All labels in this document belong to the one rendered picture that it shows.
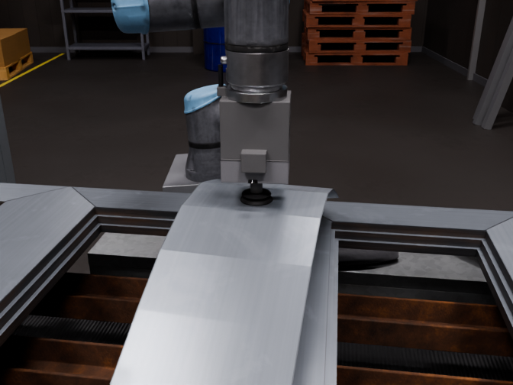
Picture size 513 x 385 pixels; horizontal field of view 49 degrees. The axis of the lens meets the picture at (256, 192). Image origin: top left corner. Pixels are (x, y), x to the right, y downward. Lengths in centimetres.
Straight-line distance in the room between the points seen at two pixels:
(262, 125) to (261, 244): 14
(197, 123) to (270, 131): 78
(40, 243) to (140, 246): 38
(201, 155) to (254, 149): 78
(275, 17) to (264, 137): 14
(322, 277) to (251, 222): 20
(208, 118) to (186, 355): 91
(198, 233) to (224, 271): 7
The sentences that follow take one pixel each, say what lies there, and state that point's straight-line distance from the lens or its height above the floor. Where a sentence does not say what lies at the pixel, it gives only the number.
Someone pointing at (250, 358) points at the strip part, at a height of 93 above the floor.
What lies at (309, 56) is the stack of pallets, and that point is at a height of 12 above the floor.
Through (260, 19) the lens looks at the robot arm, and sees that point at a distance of 64.
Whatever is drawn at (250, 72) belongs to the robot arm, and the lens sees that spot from 65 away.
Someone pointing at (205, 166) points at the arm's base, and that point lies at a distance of 145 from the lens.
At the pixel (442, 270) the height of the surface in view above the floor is 68.
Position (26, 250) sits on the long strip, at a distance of 98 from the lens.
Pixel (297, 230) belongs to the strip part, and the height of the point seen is 99.
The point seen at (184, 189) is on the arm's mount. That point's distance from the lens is 146.
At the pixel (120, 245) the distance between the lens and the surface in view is 134.
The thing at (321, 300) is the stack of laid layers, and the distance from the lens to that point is 79.
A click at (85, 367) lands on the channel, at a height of 68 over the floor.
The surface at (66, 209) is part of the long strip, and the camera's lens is 111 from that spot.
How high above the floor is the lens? 129
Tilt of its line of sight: 23 degrees down
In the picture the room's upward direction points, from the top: straight up
